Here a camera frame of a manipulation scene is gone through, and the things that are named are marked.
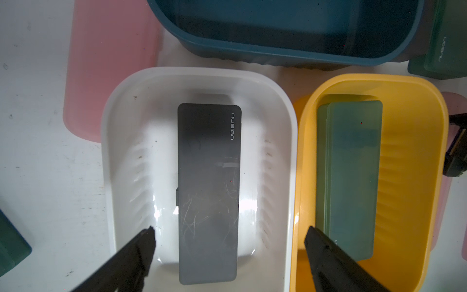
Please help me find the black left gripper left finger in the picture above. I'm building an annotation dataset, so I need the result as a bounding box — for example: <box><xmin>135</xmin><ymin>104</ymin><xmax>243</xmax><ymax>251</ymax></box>
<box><xmin>74</xmin><ymin>227</ymin><xmax>156</xmax><ymax>292</ymax></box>

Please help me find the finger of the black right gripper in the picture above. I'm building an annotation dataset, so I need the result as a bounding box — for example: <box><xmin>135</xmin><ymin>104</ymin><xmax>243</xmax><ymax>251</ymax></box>
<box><xmin>443</xmin><ymin>113</ymin><xmax>467</xmax><ymax>177</ymax></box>

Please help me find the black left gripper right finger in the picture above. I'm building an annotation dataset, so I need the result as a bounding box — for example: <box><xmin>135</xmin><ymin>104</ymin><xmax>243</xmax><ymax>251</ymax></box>
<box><xmin>304</xmin><ymin>226</ymin><xmax>389</xmax><ymax>292</ymax></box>

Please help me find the green pencil case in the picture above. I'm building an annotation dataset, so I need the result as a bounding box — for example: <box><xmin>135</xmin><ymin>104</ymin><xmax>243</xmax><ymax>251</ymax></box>
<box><xmin>0</xmin><ymin>212</ymin><xmax>32</xmax><ymax>276</ymax></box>
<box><xmin>315</xmin><ymin>100</ymin><xmax>383</xmax><ymax>261</ymax></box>
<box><xmin>407</xmin><ymin>0</ymin><xmax>467</xmax><ymax>80</ymax></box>

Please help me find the black pencil case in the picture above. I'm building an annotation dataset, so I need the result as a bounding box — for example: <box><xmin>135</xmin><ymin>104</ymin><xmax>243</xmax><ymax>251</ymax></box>
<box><xmin>176</xmin><ymin>103</ymin><xmax>242</xmax><ymax>285</ymax></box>

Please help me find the yellow storage box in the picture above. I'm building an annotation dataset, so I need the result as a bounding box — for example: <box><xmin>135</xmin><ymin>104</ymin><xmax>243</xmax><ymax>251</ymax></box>
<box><xmin>290</xmin><ymin>74</ymin><xmax>449</xmax><ymax>292</ymax></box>

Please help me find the white storage box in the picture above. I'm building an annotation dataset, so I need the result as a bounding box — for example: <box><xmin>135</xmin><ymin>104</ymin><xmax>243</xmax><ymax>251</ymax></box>
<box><xmin>101</xmin><ymin>67</ymin><xmax>297</xmax><ymax>292</ymax></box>

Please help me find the dark teal storage box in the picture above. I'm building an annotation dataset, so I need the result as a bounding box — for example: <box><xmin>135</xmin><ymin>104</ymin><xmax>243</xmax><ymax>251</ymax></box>
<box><xmin>148</xmin><ymin>1</ymin><xmax>427</xmax><ymax>71</ymax></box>

